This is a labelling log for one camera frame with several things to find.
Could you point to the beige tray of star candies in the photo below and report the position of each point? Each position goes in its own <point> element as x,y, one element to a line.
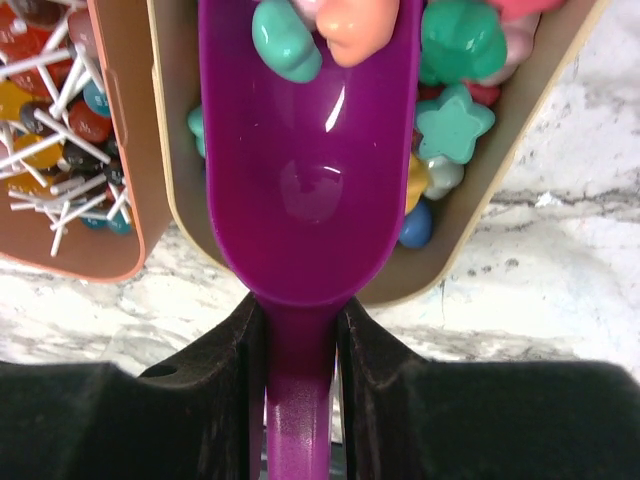
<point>475,190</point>

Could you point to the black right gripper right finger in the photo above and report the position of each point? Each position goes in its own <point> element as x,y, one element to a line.
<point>408,417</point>

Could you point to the purple plastic scoop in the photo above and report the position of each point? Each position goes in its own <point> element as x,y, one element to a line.
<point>307,166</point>

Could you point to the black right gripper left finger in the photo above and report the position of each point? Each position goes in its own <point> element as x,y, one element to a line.
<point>195,415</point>

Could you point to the pink tray of lollipops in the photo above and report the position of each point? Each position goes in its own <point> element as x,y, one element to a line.
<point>82,187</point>

